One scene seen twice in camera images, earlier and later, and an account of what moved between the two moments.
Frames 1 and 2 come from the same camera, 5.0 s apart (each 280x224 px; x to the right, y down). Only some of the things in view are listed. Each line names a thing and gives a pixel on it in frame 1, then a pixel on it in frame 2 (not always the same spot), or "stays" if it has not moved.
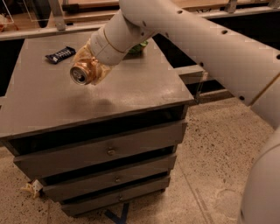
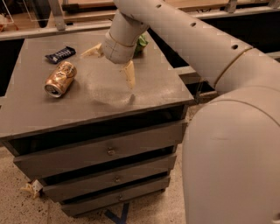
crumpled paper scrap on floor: x=34 y=186 stays
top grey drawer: x=88 y=151 stays
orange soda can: x=82 y=73 -> x=59 y=79
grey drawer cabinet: x=104 y=150 stays
